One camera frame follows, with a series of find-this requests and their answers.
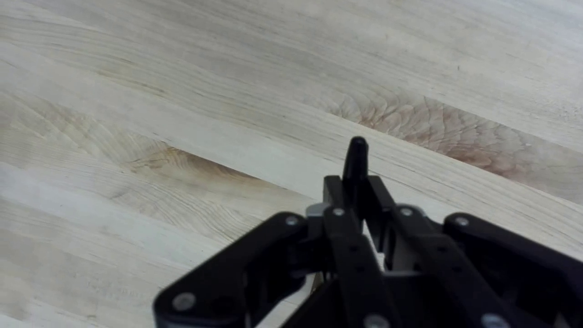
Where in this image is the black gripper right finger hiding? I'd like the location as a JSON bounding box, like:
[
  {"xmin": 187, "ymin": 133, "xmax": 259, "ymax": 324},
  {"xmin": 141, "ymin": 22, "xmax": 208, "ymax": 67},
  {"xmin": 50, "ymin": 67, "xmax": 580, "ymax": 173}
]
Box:
[{"xmin": 363, "ymin": 175, "xmax": 583, "ymax": 328}]

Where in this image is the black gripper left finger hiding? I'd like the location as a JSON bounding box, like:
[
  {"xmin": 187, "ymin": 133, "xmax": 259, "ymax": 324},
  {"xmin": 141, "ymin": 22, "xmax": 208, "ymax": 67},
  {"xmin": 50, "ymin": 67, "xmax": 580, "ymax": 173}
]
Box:
[{"xmin": 152, "ymin": 173, "xmax": 398, "ymax": 328}]

